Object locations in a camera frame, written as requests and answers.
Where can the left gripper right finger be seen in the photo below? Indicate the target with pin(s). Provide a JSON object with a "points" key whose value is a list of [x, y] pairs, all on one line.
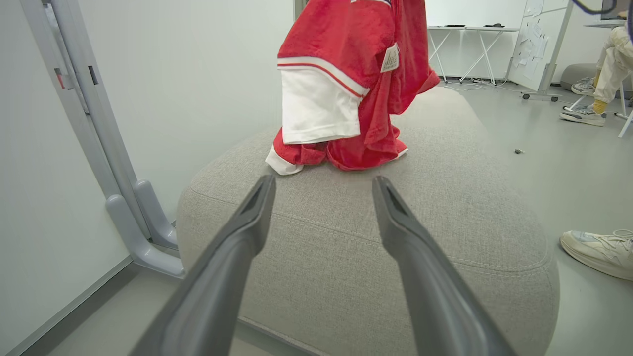
{"points": [[425, 277]]}

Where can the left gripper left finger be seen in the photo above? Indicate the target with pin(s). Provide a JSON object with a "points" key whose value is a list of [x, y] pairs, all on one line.
{"points": [[217, 277]]}

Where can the red and white garment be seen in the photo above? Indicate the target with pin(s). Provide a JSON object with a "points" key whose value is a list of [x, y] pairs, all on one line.
{"points": [[336, 29]]}

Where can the grey fabric seat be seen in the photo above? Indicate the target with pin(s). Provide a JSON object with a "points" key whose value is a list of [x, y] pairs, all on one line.
{"points": [[326, 257]]}

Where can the cream sneaker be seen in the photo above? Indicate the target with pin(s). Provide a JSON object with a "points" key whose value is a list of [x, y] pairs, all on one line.
{"points": [[601, 249]]}

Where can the grey and white sneaker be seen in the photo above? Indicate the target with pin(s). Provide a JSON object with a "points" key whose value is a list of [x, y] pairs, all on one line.
{"points": [[584, 87], [583, 114]]}

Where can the white folding table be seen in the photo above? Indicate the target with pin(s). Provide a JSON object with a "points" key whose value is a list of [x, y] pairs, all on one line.
{"points": [[487, 49], [437, 42]]}

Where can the grey round pouf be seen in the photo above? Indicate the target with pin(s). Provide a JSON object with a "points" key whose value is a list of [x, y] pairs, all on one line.
{"points": [[576, 73]]}

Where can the rolling whiteboard with papers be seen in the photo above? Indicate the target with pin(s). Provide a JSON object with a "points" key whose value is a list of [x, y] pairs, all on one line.
{"points": [[536, 44]]}

